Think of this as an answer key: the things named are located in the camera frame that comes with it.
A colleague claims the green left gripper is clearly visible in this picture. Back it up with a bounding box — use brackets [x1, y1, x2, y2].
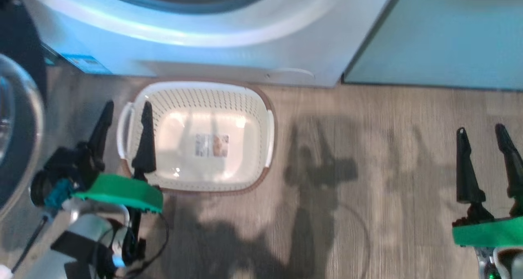
[74, 100, 164, 214]

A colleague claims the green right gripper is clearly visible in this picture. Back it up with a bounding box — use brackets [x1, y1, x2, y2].
[451, 124, 523, 248]

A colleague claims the washing machine glass door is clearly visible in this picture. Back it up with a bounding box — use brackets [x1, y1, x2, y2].
[0, 0, 47, 222]

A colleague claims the white front-load washing machine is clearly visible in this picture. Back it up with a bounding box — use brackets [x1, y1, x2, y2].
[16, 0, 399, 87]

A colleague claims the paper basket label sticker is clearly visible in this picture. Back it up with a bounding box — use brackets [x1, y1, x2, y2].
[195, 134, 229, 158]

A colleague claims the blue white energy label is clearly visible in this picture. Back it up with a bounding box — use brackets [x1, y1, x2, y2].
[61, 54, 111, 74]

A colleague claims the dark cabinet kick plate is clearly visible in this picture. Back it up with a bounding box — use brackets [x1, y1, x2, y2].
[341, 81, 523, 92]

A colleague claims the cream perforated laundry basket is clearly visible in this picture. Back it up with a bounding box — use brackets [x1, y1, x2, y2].
[116, 80, 276, 194]

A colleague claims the pale green cabinet panel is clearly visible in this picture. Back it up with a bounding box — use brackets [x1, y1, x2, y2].
[342, 0, 523, 91]

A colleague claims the teal cable connector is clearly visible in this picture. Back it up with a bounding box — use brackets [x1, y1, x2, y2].
[44, 179, 76, 208]

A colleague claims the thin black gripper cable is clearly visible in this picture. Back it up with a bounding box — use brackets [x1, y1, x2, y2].
[123, 212, 170, 277]

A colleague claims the thick black camera cable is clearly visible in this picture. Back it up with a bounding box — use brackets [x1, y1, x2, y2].
[11, 216, 49, 273]

